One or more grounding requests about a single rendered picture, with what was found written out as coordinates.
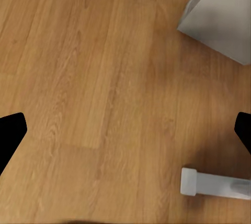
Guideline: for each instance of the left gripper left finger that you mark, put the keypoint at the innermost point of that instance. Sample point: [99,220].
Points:
[12,130]

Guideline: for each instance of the desktop computer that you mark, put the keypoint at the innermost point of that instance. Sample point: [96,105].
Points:
[224,25]

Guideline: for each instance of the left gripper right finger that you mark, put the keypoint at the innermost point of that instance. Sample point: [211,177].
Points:
[243,129]

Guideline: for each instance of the desk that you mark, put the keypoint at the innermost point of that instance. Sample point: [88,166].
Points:
[193,182]

